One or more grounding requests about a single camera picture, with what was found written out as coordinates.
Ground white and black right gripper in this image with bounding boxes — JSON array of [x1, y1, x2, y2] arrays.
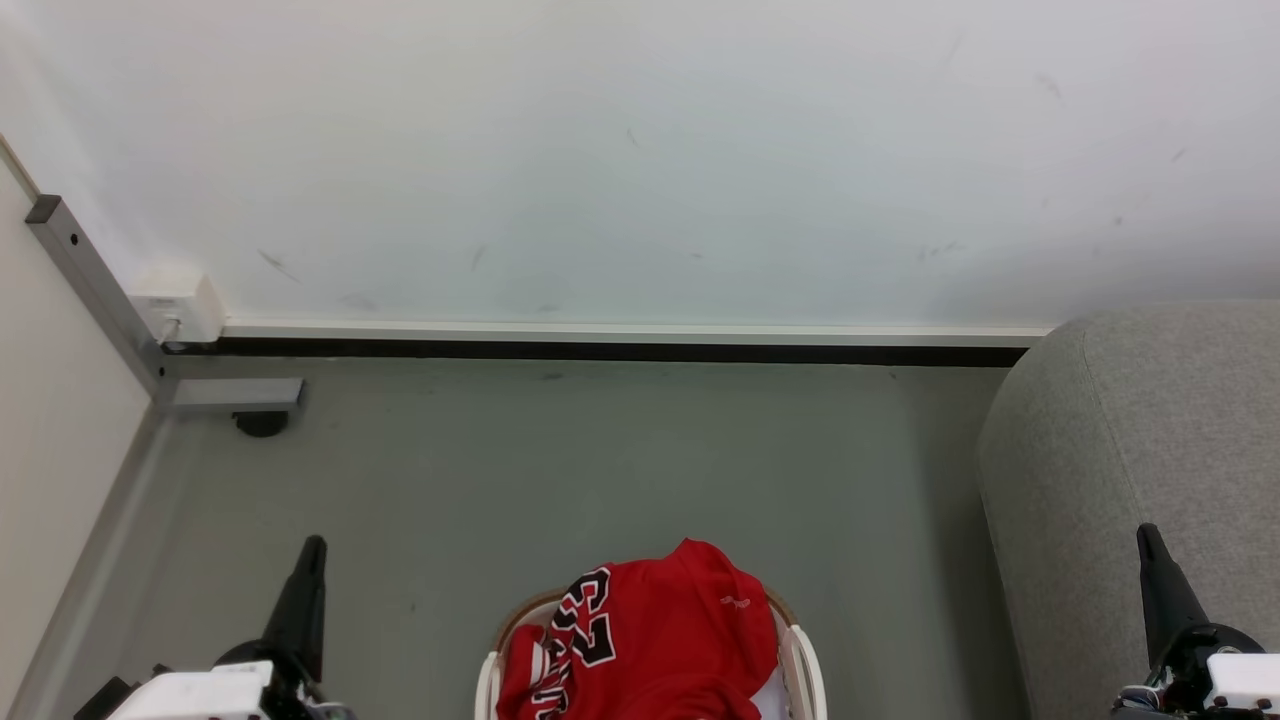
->
[[1112, 522, 1280, 720]]

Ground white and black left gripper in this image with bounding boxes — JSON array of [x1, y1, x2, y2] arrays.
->
[[72, 535, 353, 720]]

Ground grey fabric sofa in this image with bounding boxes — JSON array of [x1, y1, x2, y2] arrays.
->
[[976, 300, 1280, 720]]

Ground beige partition panel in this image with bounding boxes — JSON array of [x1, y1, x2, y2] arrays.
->
[[0, 140, 153, 701]]

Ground red basketball jersey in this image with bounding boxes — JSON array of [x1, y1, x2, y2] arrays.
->
[[495, 538, 780, 720]]

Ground white laundry basket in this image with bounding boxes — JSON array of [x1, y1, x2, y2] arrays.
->
[[474, 586, 829, 720]]

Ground white and black baseboard strip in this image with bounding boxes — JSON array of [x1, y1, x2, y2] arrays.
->
[[165, 320, 1059, 369]]

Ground white wall socket box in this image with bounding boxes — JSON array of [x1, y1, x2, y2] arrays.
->
[[128, 272, 227, 347]]

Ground grey metal frame post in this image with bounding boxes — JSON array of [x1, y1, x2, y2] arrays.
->
[[25, 195, 306, 417]]

